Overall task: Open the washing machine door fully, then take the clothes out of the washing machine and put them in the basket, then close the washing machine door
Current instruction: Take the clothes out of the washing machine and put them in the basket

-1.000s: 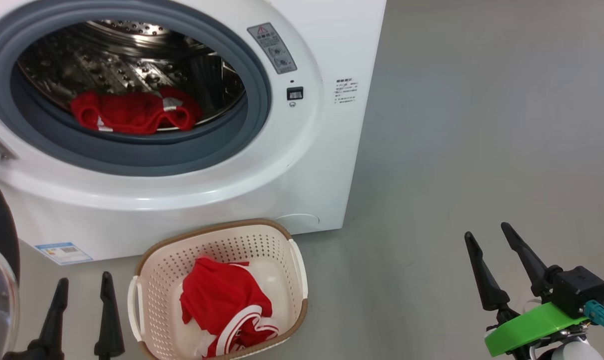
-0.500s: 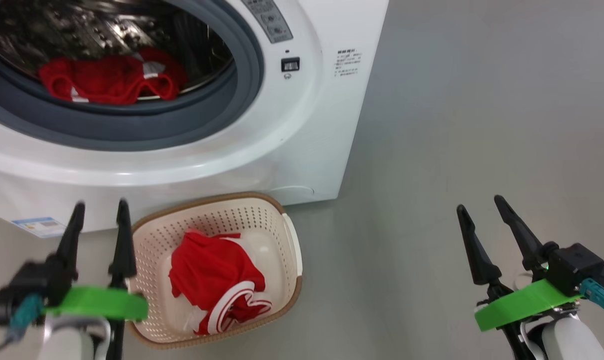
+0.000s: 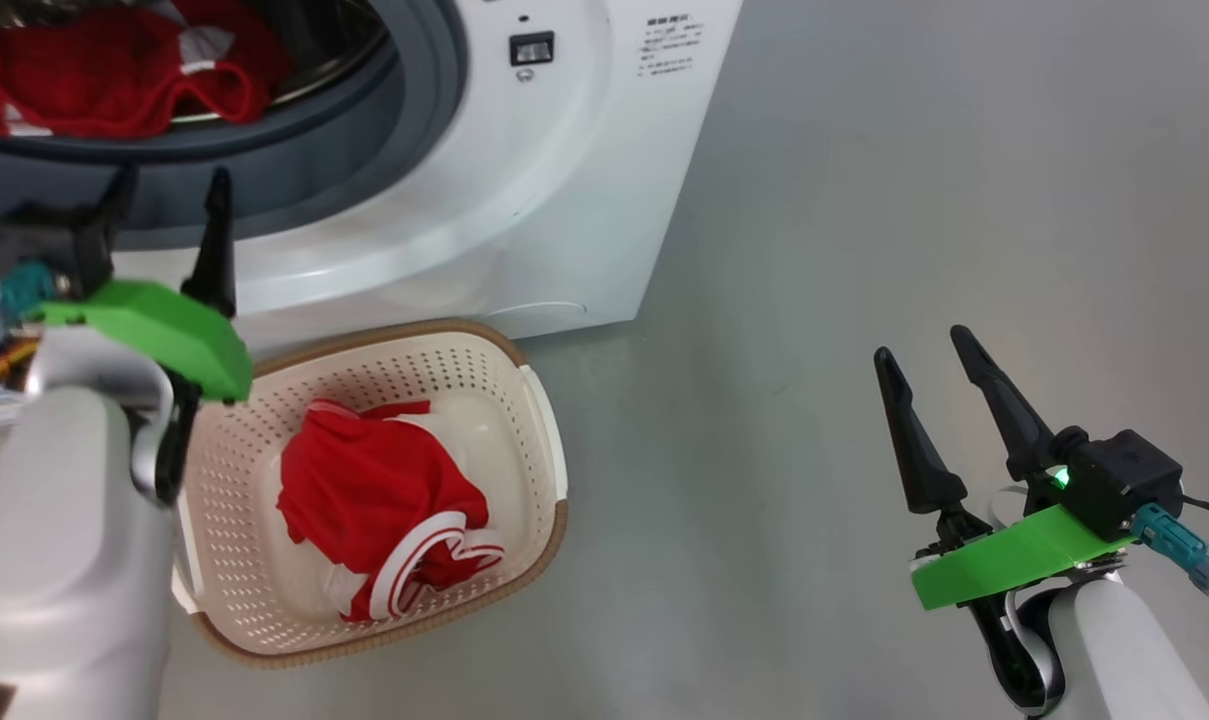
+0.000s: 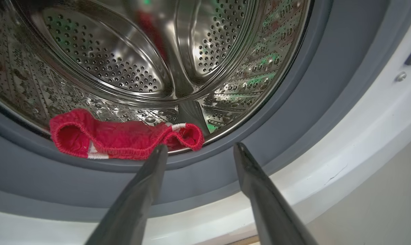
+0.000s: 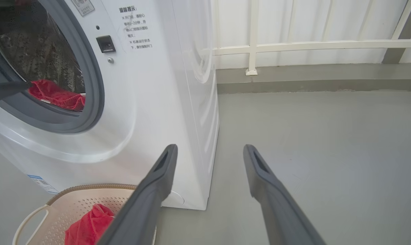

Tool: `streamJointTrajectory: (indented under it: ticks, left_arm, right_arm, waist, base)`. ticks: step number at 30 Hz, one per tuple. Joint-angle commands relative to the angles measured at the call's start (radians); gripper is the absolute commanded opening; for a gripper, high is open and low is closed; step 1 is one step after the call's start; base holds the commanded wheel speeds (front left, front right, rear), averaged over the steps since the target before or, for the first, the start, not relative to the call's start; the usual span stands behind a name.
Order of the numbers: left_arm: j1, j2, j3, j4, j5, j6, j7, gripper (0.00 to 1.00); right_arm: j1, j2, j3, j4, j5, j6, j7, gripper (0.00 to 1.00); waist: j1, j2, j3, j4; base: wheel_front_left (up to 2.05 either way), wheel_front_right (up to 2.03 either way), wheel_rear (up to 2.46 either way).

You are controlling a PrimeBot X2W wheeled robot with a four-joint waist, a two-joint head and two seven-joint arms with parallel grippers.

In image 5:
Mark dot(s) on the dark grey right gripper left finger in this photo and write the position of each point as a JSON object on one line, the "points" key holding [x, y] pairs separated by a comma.
{"points": [[144, 211]]}

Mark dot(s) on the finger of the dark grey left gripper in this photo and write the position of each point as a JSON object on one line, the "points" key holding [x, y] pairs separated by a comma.
{"points": [[4, 92]]}

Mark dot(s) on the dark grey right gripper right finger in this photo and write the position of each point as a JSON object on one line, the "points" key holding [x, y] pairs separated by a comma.
{"points": [[283, 214]]}

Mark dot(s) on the red garment with white stripes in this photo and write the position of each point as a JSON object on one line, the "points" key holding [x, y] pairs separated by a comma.
{"points": [[55, 93]]}

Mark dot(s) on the red mesh garment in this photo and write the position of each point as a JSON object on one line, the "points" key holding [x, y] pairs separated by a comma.
{"points": [[89, 226]]}

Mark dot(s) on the cream perforated laundry basket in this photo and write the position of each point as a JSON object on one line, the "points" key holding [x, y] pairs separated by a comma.
{"points": [[66, 207]]}

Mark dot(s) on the white front-load washing machine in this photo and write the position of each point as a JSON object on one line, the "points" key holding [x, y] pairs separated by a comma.
{"points": [[157, 119]]}

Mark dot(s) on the blue energy label sticker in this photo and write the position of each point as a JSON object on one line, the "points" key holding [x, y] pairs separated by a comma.
{"points": [[42, 183]]}

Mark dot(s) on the grey square info sticker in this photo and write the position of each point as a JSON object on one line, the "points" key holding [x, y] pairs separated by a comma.
{"points": [[83, 6]]}

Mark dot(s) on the white metal railing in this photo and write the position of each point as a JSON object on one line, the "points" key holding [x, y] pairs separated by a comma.
{"points": [[310, 46]]}

